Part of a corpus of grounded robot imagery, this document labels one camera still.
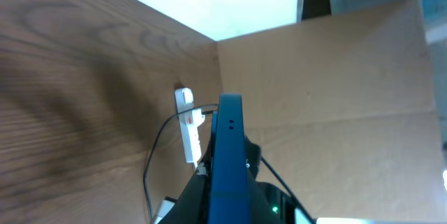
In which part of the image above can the brown cardboard panel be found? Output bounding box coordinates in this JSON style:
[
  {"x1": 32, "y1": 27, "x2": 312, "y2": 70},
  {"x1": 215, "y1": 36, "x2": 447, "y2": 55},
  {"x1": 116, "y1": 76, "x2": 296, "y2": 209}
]
[{"x1": 217, "y1": 0, "x2": 446, "y2": 223}]

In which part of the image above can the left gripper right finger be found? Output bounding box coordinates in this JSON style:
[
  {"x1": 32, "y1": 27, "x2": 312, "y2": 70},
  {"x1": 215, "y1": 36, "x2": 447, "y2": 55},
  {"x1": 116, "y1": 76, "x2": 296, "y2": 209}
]
[{"x1": 246, "y1": 169, "x2": 283, "y2": 224}]

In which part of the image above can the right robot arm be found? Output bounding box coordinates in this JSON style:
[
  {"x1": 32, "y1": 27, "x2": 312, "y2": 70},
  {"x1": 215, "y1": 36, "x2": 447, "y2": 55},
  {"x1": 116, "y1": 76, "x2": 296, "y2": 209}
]
[{"x1": 244, "y1": 135, "x2": 316, "y2": 224}]

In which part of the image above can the black charging cable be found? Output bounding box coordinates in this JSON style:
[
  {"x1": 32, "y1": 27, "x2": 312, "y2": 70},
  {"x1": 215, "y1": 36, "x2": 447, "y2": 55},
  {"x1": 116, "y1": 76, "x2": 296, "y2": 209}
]
[{"x1": 142, "y1": 103, "x2": 219, "y2": 221}]

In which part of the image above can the white charger adapter plug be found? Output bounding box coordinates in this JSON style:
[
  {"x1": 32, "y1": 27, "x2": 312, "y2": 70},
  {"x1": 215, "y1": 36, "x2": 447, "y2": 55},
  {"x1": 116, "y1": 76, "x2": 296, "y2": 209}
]
[{"x1": 179, "y1": 108, "x2": 205, "y2": 127}]

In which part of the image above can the white power strip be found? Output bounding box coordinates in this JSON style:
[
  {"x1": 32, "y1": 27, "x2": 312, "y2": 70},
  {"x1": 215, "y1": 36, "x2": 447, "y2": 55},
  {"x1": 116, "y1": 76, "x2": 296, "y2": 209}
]
[{"x1": 175, "y1": 88, "x2": 202, "y2": 167}]

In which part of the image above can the blue Galaxy smartphone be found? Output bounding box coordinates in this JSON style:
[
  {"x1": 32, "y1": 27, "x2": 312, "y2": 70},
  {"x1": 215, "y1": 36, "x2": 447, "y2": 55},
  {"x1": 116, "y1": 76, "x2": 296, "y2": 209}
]
[{"x1": 207, "y1": 94, "x2": 251, "y2": 224}]

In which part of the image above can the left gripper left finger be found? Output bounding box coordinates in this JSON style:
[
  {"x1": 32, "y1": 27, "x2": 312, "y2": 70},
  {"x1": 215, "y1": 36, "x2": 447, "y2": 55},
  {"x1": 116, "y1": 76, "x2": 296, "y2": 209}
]
[{"x1": 155, "y1": 140, "x2": 213, "y2": 224}]

